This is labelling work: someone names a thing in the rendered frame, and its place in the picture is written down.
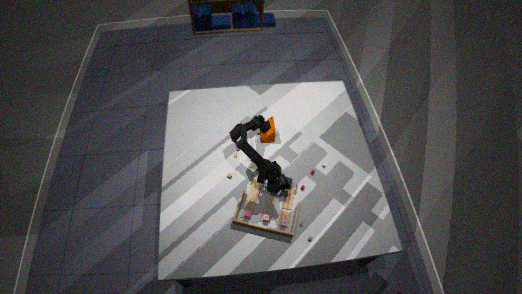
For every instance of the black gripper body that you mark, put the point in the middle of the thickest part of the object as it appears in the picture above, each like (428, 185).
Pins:
(261, 179)

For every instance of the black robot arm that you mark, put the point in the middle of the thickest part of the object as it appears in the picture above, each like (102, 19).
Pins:
(277, 182)

